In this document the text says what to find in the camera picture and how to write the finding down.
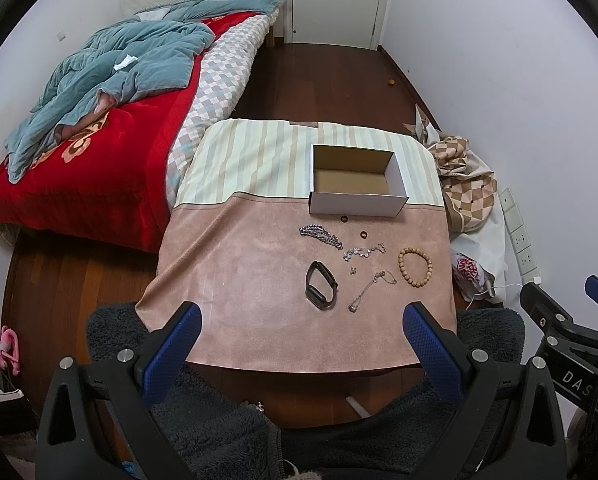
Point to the white door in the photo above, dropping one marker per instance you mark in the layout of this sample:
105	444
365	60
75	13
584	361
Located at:
344	23

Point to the white cardboard box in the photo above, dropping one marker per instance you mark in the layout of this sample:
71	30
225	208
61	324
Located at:
357	182

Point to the black smart band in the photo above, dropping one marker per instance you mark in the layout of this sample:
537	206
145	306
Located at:
321	288

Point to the red bed cover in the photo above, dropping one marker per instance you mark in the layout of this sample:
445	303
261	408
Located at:
106	180

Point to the pink object on floor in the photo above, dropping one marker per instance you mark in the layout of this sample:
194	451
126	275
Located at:
9	350

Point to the checkered bed sheet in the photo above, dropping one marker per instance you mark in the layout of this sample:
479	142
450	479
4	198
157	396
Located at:
224	72

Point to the white power strip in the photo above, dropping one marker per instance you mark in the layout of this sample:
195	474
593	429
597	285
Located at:
520	239

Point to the blue quilt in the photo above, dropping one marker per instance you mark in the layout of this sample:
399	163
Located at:
122	63

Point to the red white plastic bag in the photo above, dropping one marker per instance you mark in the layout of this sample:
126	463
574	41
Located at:
473	281

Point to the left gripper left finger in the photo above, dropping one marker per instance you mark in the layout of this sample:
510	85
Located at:
72	442

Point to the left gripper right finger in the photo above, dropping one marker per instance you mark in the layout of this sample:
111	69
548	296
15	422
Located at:
507	423

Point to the torn cardboard pieces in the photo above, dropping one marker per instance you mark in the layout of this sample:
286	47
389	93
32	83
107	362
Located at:
423	130

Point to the checkered beige cloth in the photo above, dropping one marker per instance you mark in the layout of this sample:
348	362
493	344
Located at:
468	185

